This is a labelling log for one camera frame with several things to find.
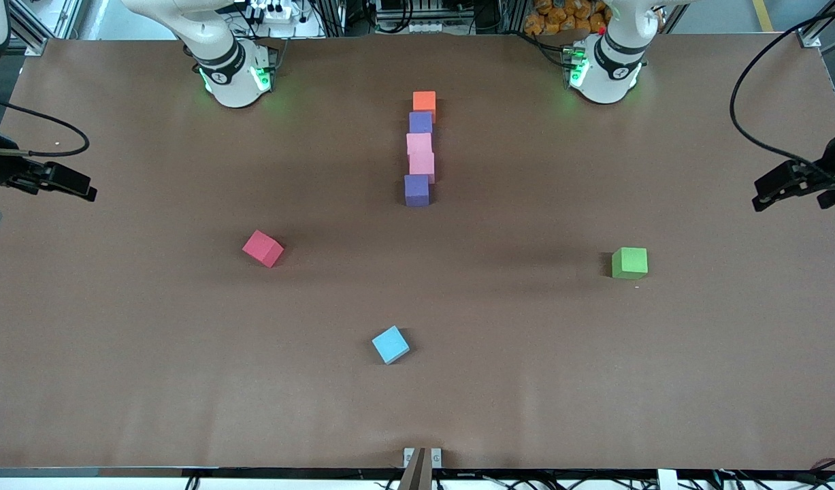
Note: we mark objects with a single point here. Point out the purple foam block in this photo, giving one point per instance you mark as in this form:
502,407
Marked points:
420,123
416,190

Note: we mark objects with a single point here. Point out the pink foam block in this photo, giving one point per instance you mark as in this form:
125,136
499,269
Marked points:
418,143
422,167

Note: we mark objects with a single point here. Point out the orange foam block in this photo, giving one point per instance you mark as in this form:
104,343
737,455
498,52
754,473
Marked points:
424,102

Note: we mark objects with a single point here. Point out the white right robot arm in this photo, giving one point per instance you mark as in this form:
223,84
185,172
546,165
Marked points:
230,75

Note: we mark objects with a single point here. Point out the green foam block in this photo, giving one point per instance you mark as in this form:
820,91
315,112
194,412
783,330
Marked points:
629,263

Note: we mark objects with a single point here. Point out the red foam block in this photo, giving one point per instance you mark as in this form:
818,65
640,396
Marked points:
262,249

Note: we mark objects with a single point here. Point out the white power strip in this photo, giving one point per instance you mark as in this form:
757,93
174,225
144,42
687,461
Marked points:
274,11

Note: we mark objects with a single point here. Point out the bag of orange fruits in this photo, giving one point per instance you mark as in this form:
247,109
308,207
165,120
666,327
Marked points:
560,17

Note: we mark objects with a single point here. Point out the brown table cover mat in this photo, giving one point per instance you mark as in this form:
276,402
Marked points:
322,408

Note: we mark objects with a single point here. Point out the light blue foam block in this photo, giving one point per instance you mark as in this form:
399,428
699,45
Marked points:
390,345

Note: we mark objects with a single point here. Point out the aluminium frame profile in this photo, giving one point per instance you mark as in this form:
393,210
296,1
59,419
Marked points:
808,37
33,41

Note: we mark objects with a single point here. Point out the metal table edge bracket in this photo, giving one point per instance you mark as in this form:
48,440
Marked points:
407,456

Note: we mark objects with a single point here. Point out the brown post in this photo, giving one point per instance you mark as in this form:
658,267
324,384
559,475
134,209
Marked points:
417,476

